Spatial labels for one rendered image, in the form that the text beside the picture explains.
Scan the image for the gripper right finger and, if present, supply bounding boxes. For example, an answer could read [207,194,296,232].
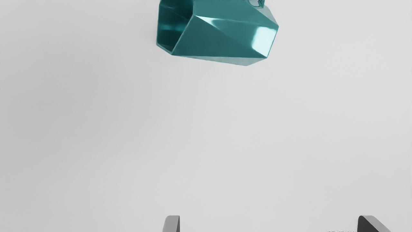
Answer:
[357,215,392,232]

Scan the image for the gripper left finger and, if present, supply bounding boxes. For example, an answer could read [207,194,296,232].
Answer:
[162,215,181,232]

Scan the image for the teal faceted mug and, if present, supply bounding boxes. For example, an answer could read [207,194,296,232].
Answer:
[156,0,279,66]

